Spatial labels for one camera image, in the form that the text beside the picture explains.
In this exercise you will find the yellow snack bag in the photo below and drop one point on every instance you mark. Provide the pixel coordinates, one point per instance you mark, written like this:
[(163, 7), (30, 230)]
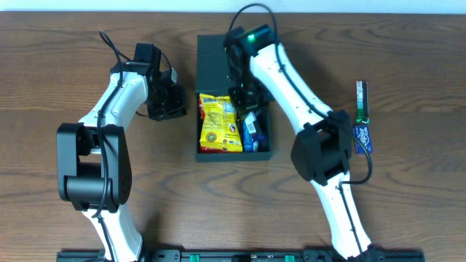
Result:
[(219, 132)]

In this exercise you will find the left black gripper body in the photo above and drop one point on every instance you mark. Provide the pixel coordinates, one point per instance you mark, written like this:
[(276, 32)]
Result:
[(169, 109)]

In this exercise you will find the dark green box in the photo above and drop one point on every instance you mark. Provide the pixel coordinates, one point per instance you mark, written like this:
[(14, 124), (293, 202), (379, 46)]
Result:
[(211, 79)]

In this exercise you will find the blue cookie roll pack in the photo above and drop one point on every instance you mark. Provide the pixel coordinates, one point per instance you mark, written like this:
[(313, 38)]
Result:
[(249, 145)]

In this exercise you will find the green candy bar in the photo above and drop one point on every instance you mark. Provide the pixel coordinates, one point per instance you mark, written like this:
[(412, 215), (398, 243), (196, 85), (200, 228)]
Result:
[(362, 102)]

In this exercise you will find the dark navy chocolate bar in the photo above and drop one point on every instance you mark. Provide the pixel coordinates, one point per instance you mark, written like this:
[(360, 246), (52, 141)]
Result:
[(253, 127)]

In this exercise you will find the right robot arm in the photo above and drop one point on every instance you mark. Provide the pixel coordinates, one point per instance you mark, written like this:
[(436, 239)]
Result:
[(261, 71)]

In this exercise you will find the blue Eclipse mint pack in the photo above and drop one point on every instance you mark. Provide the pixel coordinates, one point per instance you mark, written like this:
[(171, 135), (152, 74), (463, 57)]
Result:
[(362, 133)]

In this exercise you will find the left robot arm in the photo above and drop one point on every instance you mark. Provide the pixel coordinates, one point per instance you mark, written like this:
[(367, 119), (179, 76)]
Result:
[(93, 162)]

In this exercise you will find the red candy bag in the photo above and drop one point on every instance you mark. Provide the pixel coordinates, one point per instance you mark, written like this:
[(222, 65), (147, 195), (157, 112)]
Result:
[(201, 110)]

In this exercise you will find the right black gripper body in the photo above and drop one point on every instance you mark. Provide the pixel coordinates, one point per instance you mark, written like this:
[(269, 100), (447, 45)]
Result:
[(247, 100)]

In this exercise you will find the black mounting rail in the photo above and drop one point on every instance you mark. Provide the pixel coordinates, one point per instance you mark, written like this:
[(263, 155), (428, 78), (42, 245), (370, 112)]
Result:
[(311, 255)]

